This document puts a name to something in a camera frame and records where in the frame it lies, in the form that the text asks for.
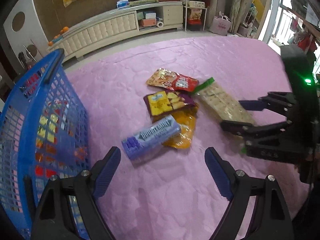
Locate blue tissue pack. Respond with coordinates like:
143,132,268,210
116,0,130,9

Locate pink quilted table mat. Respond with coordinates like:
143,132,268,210
67,37,308,239

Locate broom with pink dustpan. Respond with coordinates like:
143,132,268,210
18,40,43,69

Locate wooden drying rack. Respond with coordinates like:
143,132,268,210
273,5,319,67

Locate purple Doublemint gum pack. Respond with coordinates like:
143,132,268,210
121,115,180,160

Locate red orange snack pouch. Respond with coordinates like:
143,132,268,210
146,68,199,92

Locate oranges on blue plate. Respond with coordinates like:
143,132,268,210
48,27,69,47

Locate purple yellow chips bag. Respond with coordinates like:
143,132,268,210
143,90,196,118

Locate patterned beige curtain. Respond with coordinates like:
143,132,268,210
229,0,261,34

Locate green folded cloth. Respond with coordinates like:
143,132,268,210
129,0,159,7

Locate green edged cracker pack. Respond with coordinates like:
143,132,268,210
189,77,256,126

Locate cream TV cabinet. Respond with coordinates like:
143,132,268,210
47,1,183,61

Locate white metal shelf rack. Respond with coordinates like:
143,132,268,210
181,0,210,31

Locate pink tote bag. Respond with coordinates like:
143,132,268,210
209,12,231,36

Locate blue plastic basket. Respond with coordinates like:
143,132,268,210
1,49,90,239

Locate golden yellow snack pouch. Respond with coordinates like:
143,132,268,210
162,105,199,150

